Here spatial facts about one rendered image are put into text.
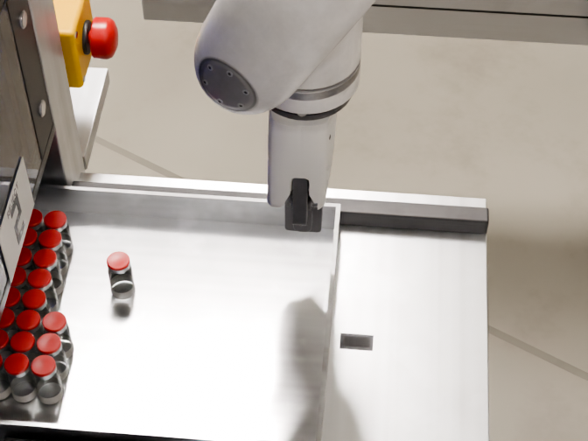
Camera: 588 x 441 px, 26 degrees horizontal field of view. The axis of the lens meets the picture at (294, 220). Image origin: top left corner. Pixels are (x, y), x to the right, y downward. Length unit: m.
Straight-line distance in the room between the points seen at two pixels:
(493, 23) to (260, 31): 1.28
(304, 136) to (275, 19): 0.19
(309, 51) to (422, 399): 0.40
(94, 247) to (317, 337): 0.23
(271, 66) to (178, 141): 1.69
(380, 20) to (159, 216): 0.92
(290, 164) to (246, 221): 0.23
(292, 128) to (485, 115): 1.63
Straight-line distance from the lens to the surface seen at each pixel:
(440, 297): 1.17
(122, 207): 1.23
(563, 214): 2.43
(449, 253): 1.21
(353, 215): 1.21
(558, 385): 2.20
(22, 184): 1.07
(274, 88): 0.85
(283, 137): 0.98
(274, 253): 1.19
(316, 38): 0.81
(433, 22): 2.07
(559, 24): 2.08
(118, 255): 1.14
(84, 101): 1.35
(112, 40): 1.23
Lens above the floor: 1.82
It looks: 50 degrees down
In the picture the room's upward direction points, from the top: straight up
